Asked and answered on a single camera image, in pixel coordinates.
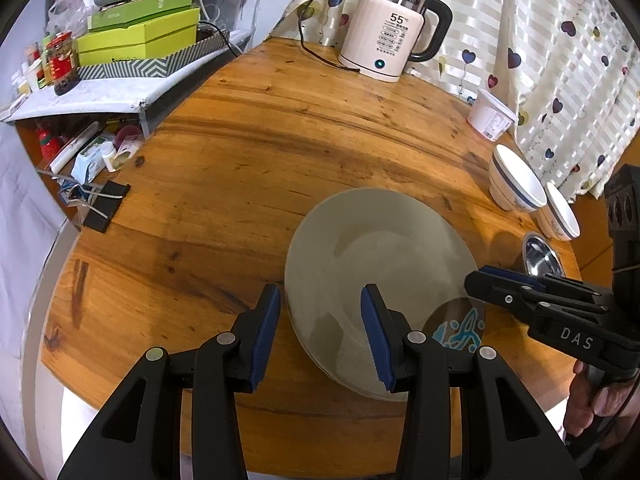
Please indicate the large white blue-banded bowl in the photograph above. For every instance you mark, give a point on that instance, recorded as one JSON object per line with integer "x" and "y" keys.
{"x": 517, "y": 180}

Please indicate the red bottle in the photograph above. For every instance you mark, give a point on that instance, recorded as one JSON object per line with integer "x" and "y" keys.
{"x": 47, "y": 145}

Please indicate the small white blue-banded bowl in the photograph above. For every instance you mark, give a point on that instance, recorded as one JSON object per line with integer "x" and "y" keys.
{"x": 560, "y": 216}

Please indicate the white plastic tub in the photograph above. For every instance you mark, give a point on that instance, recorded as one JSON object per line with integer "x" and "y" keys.
{"x": 490, "y": 116}

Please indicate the white paper roll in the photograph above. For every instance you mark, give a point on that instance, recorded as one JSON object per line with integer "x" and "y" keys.
{"x": 75, "y": 145}

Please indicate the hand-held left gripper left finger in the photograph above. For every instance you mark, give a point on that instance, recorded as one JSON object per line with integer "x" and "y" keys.
{"x": 265, "y": 336}

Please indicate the tissue pack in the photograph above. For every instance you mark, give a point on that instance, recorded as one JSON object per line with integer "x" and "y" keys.
{"x": 87, "y": 161}

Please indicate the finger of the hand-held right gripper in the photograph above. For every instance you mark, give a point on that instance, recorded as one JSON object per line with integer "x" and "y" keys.
{"x": 492, "y": 290}
{"x": 505, "y": 275}

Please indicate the heart-print striped curtain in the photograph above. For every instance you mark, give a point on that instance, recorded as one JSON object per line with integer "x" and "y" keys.
{"x": 540, "y": 60}

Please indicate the red-labelled jar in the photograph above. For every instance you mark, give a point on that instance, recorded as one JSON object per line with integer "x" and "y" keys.
{"x": 62, "y": 62}

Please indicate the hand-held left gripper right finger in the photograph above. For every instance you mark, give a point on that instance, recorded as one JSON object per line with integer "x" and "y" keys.
{"x": 377, "y": 346}

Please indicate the dark green flat box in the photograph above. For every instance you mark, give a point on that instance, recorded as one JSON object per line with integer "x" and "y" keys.
{"x": 140, "y": 10}

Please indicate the person's right hand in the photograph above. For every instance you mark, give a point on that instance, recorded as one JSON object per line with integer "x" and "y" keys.
{"x": 580, "y": 407}

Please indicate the chevron-patterned box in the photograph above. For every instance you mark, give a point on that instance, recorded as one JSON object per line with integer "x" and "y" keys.
{"x": 150, "y": 66}

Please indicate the clear plastic bag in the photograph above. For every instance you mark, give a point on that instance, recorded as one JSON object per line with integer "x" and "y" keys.
{"x": 67, "y": 8}

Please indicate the white electric kettle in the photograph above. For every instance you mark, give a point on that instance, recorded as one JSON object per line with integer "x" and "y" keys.
{"x": 385, "y": 35}

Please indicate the lime green box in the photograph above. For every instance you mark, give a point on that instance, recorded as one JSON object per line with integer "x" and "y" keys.
{"x": 135, "y": 41}

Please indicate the black binder clip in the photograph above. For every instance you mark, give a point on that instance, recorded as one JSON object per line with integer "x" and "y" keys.
{"x": 107, "y": 208}

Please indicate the stainless steel bowl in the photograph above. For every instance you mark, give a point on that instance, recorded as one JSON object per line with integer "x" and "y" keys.
{"x": 542, "y": 258}

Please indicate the white shelf board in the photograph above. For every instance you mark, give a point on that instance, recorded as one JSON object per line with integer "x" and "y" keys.
{"x": 90, "y": 96}

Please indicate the pink cup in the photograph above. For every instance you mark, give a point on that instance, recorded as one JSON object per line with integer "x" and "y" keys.
{"x": 127, "y": 136}

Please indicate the small white bottle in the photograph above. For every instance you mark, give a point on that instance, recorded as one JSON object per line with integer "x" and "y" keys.
{"x": 29, "y": 78}

